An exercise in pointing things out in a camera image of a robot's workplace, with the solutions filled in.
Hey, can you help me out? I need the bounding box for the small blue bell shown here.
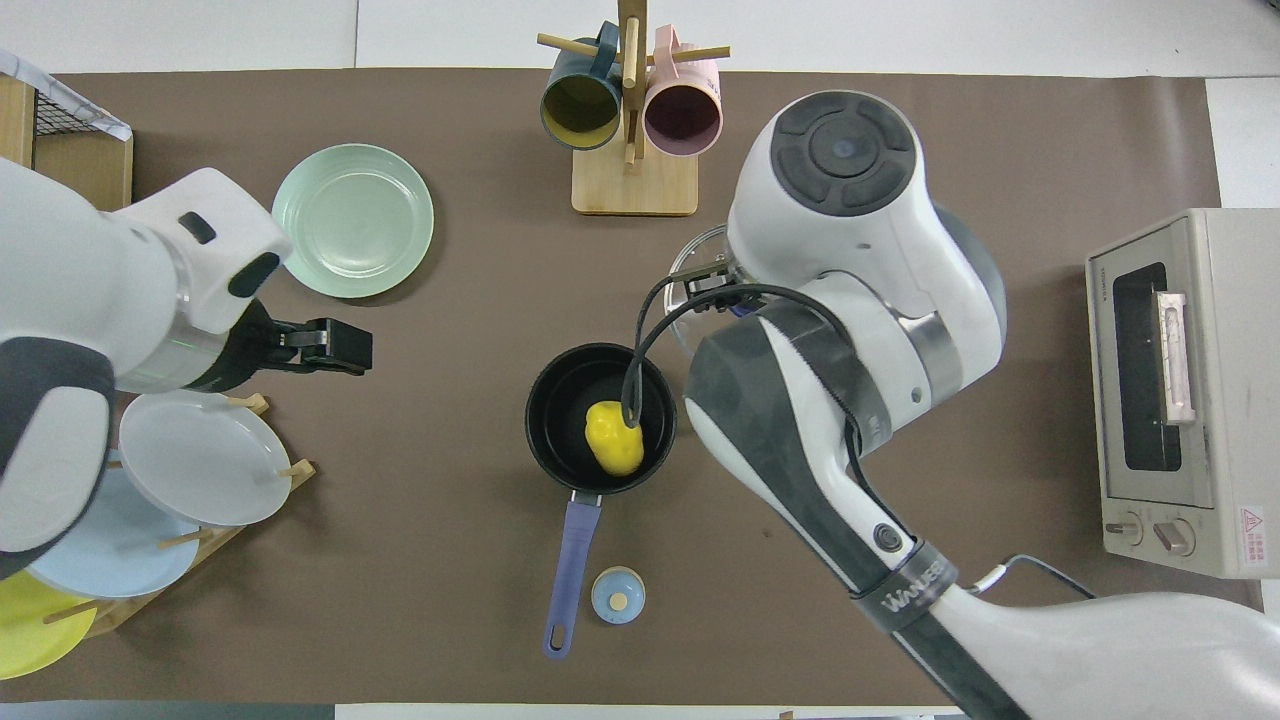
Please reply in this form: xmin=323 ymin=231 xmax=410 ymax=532
xmin=591 ymin=566 xmax=646 ymax=625

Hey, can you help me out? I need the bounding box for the beige toaster oven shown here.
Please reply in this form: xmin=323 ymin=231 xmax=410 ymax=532
xmin=1086 ymin=208 xmax=1280 ymax=579

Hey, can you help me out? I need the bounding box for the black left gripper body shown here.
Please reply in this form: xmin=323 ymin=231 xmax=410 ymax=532
xmin=185 ymin=298 xmax=374 ymax=393

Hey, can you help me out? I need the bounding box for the light blue plate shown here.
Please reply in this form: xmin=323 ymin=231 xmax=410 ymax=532
xmin=25 ymin=465 xmax=201 ymax=599

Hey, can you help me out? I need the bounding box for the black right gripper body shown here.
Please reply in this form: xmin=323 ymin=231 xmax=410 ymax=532
xmin=683 ymin=257 xmax=749 ymax=315

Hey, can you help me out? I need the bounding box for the pale green plate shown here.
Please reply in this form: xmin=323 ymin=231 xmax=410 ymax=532
xmin=272 ymin=143 xmax=435 ymax=299

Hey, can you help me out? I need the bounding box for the dark blue saucepan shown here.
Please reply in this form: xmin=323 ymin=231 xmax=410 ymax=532
xmin=525 ymin=343 xmax=678 ymax=661

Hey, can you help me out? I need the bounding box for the yellow plate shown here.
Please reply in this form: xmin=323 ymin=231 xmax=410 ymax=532
xmin=0 ymin=570 xmax=98 ymax=681

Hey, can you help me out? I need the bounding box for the brown table mat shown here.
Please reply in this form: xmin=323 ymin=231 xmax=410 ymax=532
xmin=0 ymin=68 xmax=1263 ymax=706

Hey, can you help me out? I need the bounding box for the glass lid blue knob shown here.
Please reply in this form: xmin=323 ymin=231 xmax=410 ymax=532
xmin=667 ymin=225 xmax=743 ymax=358

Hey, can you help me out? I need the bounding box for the dark teal mug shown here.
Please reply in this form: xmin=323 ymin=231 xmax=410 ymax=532
xmin=540 ymin=22 xmax=623 ymax=151

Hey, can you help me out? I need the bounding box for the pink ribbed mug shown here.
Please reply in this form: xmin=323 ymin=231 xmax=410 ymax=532
xmin=643 ymin=25 xmax=723 ymax=157

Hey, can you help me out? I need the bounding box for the wooden mug tree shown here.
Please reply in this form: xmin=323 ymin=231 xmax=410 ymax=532
xmin=537 ymin=0 xmax=731 ymax=216

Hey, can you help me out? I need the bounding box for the grey white plate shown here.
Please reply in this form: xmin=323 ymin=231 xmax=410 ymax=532
xmin=119 ymin=390 xmax=293 ymax=528

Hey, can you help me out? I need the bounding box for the black wire basket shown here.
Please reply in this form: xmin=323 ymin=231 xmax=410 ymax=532
xmin=30 ymin=85 xmax=126 ymax=141

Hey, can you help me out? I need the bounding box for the wooden plate rack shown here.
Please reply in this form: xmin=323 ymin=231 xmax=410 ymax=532
xmin=45 ymin=393 xmax=317 ymax=641

